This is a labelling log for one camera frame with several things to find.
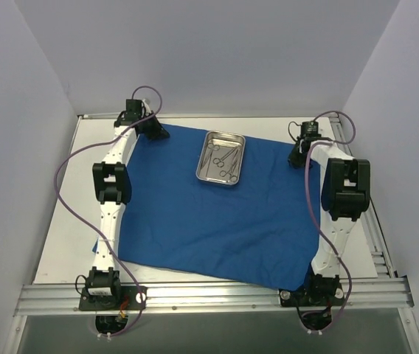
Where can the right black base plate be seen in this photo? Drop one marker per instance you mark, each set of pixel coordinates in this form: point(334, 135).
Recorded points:
point(316, 295)

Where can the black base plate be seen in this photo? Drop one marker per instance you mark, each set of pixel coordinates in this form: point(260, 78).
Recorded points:
point(316, 295)
point(101, 299)

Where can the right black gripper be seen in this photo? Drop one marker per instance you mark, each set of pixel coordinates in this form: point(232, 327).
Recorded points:
point(295, 156)

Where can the steel surgical scissors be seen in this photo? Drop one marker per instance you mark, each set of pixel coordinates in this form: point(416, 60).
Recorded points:
point(208, 152)

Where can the blue surgical cloth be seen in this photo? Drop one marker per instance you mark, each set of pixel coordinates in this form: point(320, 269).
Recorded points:
point(259, 231)

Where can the steel forceps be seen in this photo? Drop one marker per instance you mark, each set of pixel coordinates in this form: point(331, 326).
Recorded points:
point(220, 161)

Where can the aluminium right side rail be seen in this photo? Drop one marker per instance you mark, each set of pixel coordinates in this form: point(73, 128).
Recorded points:
point(366, 254)

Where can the steel instrument tray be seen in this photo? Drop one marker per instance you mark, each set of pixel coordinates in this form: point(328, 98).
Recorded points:
point(227, 141)

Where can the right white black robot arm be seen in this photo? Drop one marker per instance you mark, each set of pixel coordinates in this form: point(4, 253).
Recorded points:
point(345, 195)

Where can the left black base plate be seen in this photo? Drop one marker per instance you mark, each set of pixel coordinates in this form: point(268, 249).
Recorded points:
point(101, 299)

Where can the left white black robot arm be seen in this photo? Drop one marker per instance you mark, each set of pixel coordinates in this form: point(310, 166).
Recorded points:
point(112, 188)

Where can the aluminium front rail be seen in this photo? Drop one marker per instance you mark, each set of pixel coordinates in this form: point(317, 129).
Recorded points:
point(209, 297)

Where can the aluminium rail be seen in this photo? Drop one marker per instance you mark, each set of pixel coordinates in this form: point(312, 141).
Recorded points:
point(366, 254)
point(209, 297)

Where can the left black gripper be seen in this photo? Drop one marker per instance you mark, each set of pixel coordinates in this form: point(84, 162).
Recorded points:
point(156, 130)

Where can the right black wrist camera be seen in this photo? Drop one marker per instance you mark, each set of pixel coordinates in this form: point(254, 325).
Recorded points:
point(309, 129)

